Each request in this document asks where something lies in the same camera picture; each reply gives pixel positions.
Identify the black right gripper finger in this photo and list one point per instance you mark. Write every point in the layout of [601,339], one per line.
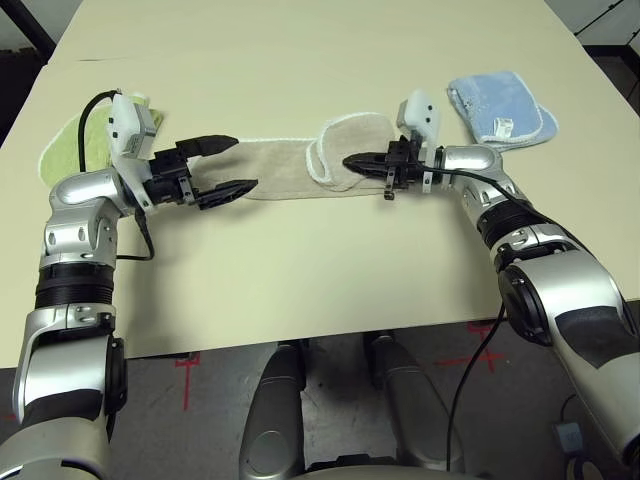
[370,170]
[370,158]

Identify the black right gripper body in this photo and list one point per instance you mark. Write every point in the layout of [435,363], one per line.
[405,160]

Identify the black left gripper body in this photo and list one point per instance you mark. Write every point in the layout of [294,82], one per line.
[165,175]

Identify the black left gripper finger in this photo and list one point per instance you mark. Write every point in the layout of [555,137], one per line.
[207,145]
[227,192]

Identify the beige towel with white trim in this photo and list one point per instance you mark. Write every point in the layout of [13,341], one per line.
[280,165]

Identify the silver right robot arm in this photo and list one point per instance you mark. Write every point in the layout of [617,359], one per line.
[470,157]

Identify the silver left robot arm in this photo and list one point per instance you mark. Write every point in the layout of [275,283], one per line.
[75,200]

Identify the folded light green towel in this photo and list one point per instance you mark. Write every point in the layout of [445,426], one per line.
[65,150]

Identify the folded light blue towel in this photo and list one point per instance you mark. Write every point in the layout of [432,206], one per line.
[500,100]

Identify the black low platform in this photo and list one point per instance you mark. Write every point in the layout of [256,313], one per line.
[615,65]

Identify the grey robot left leg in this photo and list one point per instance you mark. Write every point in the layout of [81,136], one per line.
[272,420]

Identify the grey robot leg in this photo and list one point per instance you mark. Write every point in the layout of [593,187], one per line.
[272,420]
[415,405]

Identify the grey robot right leg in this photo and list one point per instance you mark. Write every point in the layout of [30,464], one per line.
[415,405]

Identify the grey power adapter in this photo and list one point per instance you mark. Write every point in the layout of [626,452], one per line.
[567,437]

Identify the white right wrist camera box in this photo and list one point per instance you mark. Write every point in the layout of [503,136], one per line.
[420,110]

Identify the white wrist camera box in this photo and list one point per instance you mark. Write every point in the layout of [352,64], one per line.
[420,110]
[125,120]

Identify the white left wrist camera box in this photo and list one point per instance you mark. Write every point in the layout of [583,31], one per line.
[125,120]

